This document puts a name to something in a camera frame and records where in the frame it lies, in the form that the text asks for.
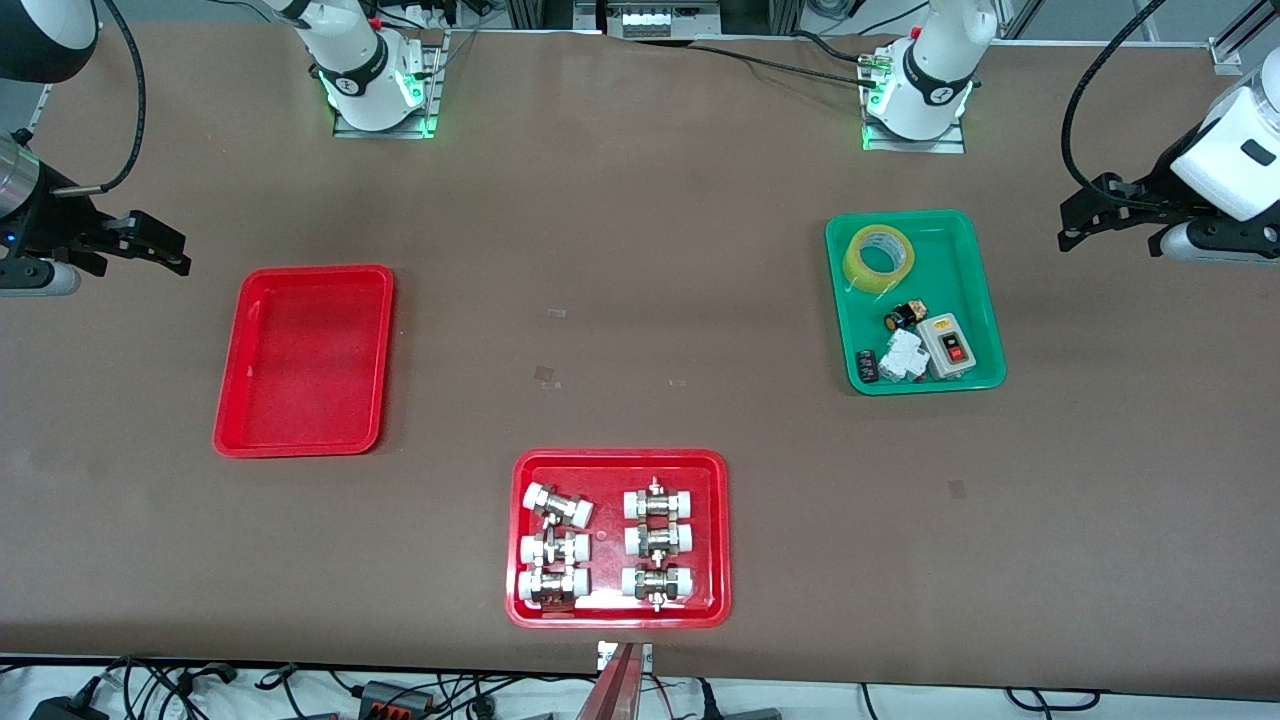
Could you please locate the yellow packing tape roll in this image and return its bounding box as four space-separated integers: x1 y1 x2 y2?
843 225 916 296

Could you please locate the green plastic tray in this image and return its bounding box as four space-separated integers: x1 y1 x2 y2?
825 209 1007 397

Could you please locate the red plastic tray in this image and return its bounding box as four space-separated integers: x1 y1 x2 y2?
212 264 395 459
505 448 732 630

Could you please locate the white plastic connector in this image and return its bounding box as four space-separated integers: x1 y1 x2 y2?
878 328 931 384

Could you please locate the black power adapter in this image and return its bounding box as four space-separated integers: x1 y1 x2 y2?
30 696 111 720

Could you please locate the grey power strip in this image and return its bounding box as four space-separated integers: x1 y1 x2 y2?
605 0 723 41

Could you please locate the metal valve with white caps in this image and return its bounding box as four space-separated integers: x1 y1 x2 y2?
623 477 697 521
517 566 591 609
624 522 695 559
621 563 696 612
519 530 591 568
523 482 595 529

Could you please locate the black and orange connector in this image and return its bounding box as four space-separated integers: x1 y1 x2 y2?
358 681 438 717

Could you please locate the red metal bar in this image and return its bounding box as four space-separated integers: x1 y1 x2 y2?
575 645 647 720

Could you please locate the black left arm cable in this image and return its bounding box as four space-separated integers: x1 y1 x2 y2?
1062 0 1171 211

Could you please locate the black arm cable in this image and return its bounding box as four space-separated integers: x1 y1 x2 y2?
50 0 149 197
1062 0 1171 211

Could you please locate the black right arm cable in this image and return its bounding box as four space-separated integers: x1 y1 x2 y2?
50 0 149 197

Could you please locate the aluminium frame profile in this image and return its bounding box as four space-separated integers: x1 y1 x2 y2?
1208 0 1280 77

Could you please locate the grey push-button switch box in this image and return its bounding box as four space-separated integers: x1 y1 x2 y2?
917 313 977 381

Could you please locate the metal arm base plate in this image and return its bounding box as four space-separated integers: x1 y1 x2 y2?
862 118 967 154
333 30 442 139

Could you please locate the black cable on table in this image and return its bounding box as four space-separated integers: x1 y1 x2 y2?
790 32 873 63
690 44 885 87

